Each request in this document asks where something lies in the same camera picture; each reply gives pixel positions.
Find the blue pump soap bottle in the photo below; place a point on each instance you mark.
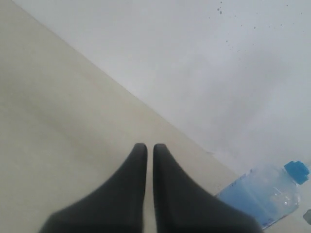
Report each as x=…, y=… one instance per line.
x=268, y=193

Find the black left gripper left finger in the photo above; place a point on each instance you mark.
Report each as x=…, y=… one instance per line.
x=114, y=207

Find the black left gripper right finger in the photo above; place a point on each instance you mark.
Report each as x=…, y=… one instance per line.
x=182, y=206

